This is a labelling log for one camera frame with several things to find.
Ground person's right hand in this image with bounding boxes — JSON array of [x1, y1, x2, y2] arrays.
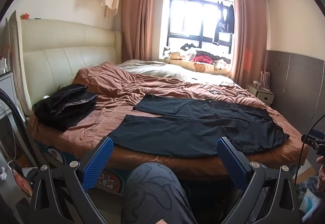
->
[[317, 157, 325, 193]]

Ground brown blanket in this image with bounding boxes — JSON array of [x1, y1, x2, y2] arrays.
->
[[28, 62, 310, 181]]

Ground orange printed case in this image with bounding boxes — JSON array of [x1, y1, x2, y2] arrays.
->
[[8, 160, 33, 198]]

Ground hanging black clothes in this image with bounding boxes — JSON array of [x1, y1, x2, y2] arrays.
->
[[213, 1, 235, 45]]

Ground grey bedside cabinet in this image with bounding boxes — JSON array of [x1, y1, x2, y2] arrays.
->
[[0, 72, 26, 123]]

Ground upright grey cushion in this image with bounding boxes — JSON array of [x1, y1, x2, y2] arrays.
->
[[5, 9, 26, 113]]

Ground plush toys on windowsill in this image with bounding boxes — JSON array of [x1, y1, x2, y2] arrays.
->
[[169, 58, 231, 76]]

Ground cream padded headboard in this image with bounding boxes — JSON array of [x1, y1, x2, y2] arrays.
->
[[20, 19, 123, 113]]

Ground dark rug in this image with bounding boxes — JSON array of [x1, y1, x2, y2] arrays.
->
[[296, 176, 325, 199]]

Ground white nightstand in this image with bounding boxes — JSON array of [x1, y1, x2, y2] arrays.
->
[[247, 83, 275, 105]]

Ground pile of folded black clothes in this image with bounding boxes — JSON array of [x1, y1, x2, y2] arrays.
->
[[34, 83, 99, 132]]

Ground red cloth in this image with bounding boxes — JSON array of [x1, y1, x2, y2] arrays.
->
[[193, 54, 214, 64]]

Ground paper bag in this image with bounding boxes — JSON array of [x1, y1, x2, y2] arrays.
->
[[259, 67, 271, 91]]

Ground thin black cables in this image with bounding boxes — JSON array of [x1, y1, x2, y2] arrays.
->
[[200, 83, 248, 96]]

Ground person's leg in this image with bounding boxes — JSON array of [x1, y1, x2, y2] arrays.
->
[[120, 162, 198, 224]]

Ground white duvet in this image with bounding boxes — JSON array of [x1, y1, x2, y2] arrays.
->
[[118, 60, 235, 85]]

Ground window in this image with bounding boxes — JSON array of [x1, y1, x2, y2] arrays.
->
[[159, 0, 235, 62]]

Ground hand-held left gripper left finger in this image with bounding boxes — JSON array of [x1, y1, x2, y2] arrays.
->
[[29, 136, 114, 224]]

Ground white blue packet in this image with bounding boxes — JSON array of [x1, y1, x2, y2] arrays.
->
[[300, 187, 323, 217]]

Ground black pants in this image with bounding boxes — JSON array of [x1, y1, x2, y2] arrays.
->
[[108, 94, 290, 158]]

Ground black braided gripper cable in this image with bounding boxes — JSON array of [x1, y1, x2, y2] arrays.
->
[[0, 88, 49, 169]]

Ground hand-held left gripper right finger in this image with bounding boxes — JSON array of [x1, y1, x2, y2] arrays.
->
[[216, 136, 301, 224]]

